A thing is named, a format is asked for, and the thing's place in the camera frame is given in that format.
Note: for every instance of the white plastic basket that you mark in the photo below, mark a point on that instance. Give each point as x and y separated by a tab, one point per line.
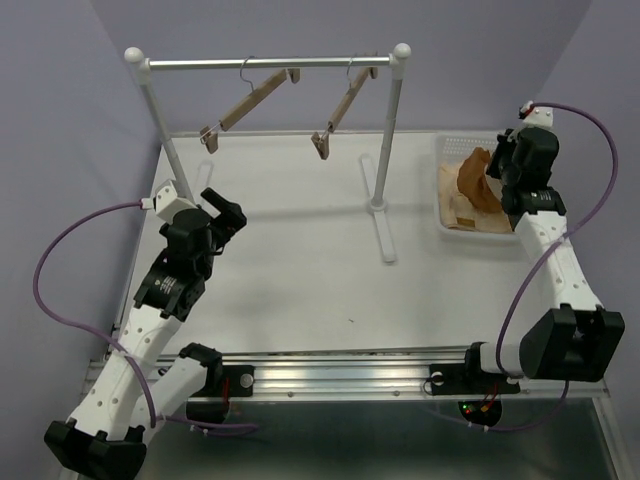
453	147

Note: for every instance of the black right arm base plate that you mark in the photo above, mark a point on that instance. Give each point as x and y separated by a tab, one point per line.
446	379

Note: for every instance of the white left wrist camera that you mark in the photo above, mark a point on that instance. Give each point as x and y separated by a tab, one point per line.
170	200

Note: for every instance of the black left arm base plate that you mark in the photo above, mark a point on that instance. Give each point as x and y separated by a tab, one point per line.
235	382

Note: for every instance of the brown boxer underwear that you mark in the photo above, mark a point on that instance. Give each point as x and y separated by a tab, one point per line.
472	182

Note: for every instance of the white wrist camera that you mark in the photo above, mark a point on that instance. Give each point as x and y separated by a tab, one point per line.
170	200
536	116

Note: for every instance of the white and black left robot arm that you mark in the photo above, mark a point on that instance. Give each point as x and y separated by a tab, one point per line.
107	435

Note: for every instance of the beige underwear in basket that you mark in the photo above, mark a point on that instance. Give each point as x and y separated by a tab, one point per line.
456	213

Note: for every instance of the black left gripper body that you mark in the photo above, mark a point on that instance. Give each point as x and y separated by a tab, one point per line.
224	226

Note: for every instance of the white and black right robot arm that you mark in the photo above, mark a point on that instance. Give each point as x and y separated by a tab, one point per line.
576	337

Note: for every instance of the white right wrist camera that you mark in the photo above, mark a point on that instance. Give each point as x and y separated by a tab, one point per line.
536	116

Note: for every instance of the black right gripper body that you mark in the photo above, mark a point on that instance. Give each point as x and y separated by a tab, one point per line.
500	165

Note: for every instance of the wooden clip hanger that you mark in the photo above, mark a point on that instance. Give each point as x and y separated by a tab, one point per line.
321	140
209	135

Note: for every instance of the aluminium mounting rail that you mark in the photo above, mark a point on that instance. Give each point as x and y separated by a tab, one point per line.
380	375

